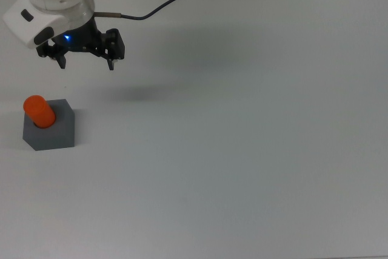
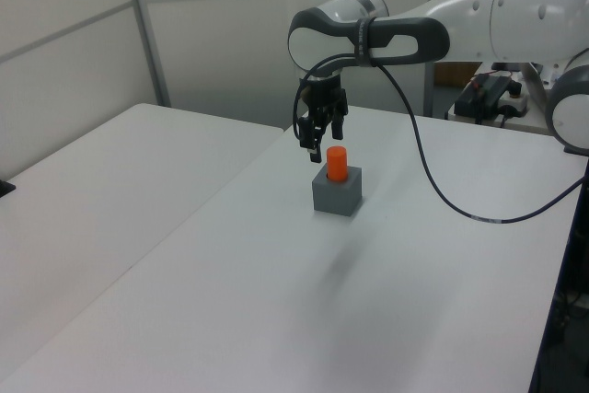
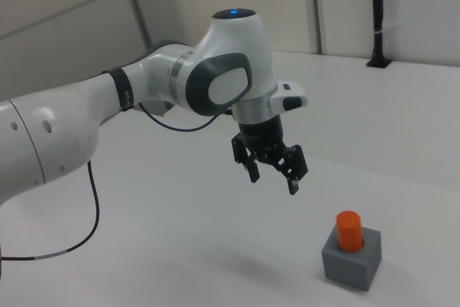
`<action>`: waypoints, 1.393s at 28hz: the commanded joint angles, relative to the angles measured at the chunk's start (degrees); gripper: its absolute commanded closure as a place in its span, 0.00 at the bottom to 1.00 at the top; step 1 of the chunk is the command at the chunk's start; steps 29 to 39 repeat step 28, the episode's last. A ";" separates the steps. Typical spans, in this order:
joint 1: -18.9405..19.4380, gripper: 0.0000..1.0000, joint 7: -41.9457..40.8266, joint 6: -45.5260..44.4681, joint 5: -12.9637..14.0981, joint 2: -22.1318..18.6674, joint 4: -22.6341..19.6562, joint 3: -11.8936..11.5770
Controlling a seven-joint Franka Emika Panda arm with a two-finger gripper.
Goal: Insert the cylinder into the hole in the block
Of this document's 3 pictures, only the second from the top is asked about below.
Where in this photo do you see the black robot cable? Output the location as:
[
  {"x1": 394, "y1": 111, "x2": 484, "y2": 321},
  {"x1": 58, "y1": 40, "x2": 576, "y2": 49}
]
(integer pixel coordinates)
[{"x1": 291, "y1": 52, "x2": 589, "y2": 225}]

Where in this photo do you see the grey block with round hole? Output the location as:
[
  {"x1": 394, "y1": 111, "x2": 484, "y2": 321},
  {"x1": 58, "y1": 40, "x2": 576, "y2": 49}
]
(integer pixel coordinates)
[{"x1": 311, "y1": 165, "x2": 364, "y2": 218}]

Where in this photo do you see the grey partition post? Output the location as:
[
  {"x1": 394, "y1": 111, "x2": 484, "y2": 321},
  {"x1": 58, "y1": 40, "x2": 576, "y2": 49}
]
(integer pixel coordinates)
[{"x1": 422, "y1": 0, "x2": 444, "y2": 118}]

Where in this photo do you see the white power strip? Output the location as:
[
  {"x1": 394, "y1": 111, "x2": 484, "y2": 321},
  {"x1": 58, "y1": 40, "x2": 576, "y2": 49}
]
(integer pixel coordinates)
[{"x1": 494, "y1": 87, "x2": 531, "y2": 121}]

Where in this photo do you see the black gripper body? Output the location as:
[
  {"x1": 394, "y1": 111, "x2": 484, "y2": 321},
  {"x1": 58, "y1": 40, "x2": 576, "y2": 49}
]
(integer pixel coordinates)
[{"x1": 300, "y1": 75, "x2": 347, "y2": 114}]

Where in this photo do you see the orange cylinder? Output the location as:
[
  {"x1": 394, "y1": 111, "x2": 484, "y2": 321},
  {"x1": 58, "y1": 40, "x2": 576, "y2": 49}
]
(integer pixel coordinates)
[{"x1": 325, "y1": 145, "x2": 350, "y2": 184}]

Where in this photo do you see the black power supply box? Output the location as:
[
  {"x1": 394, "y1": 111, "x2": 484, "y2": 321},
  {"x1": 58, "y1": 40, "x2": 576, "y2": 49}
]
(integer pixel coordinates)
[{"x1": 454, "y1": 72, "x2": 524, "y2": 126}]

